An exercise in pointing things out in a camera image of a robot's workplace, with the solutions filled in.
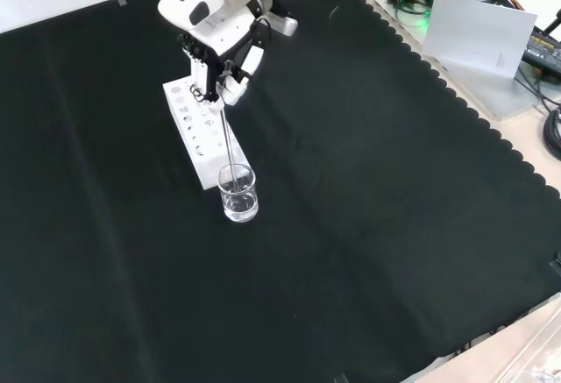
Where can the clear glass rod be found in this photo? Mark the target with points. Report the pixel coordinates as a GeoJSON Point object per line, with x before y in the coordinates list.
{"type": "Point", "coordinates": [229, 146]}

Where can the clear glass beaker with water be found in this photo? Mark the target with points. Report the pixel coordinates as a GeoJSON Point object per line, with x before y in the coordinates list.
{"type": "Point", "coordinates": [239, 205]}

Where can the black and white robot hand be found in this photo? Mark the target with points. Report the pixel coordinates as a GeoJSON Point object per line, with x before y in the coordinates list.
{"type": "Point", "coordinates": [221, 34]}

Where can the pale board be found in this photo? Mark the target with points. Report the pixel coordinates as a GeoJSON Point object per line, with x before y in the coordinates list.
{"type": "Point", "coordinates": [477, 32]}

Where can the black bench cloth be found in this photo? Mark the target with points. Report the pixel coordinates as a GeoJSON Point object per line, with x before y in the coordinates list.
{"type": "Point", "coordinates": [307, 225]}

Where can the clear plastic sheet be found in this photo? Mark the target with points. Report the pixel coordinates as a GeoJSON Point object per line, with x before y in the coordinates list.
{"type": "Point", "coordinates": [534, 356]}

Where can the black power adapter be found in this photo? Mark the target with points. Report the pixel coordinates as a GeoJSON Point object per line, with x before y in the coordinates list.
{"type": "Point", "coordinates": [545, 52]}

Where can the white test tube rack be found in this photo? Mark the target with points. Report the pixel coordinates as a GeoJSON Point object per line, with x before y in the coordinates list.
{"type": "Point", "coordinates": [206, 146]}

